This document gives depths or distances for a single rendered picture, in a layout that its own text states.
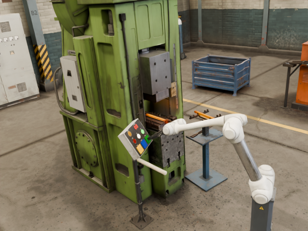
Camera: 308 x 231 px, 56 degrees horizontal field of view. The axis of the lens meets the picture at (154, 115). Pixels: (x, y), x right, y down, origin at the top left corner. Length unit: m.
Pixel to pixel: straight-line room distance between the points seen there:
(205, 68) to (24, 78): 4.47
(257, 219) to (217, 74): 4.46
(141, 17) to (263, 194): 1.98
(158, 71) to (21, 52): 5.30
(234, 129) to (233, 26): 9.29
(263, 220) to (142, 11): 2.32
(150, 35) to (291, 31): 7.79
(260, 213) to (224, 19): 9.40
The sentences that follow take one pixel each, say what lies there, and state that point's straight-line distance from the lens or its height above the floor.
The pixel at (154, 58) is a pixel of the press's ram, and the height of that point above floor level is 1.74.
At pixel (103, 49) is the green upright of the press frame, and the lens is 3.21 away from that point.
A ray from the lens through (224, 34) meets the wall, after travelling 11.74.
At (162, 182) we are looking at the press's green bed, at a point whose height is 0.24.
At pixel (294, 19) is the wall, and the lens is 10.47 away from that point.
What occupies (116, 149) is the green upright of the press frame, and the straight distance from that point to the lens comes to 3.63.
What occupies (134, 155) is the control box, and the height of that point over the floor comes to 0.97.
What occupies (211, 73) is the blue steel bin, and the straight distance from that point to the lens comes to 7.04.
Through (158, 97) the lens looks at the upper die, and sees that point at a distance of 3.16.
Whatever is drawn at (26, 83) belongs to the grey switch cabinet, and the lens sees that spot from 8.07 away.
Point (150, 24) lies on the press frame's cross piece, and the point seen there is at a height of 2.05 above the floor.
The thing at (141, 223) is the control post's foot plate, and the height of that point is 0.01.
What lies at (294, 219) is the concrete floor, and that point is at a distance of 3.66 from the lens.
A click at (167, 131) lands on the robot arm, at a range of 2.56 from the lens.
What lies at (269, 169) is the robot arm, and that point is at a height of 0.87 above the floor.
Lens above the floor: 2.40
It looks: 24 degrees down
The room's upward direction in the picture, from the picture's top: 5 degrees counter-clockwise
